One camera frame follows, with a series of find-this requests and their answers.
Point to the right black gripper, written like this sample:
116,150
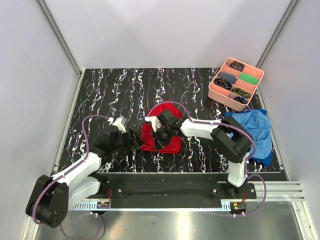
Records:
160,143

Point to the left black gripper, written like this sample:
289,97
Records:
137,142

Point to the red cloth napkin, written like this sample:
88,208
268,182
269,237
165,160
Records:
147,135

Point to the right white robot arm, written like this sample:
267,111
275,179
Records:
228,136

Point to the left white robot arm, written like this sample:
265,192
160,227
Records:
53,196

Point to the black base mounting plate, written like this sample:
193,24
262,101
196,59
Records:
213,185

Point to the multicolour bands left compartment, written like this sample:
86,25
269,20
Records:
223,83

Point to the multicolour bands compartment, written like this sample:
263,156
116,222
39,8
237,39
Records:
241,92
223,83

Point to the pink divided organizer tray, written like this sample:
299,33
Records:
227,97

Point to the multicolour bands front compartment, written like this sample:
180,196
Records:
241,92

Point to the grey-blue cloth in tray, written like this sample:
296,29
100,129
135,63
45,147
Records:
228,77

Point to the light blue bucket hat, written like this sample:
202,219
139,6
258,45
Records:
241,117

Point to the green cloth in tray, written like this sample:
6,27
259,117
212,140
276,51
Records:
249,79

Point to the dark patterned item in tray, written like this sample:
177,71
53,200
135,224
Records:
237,66

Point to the dark blue cloth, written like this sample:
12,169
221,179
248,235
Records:
265,161

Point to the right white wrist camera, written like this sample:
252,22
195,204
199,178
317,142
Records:
154,122

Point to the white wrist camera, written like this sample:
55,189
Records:
154,122
118,122

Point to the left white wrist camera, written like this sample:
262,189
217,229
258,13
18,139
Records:
118,122

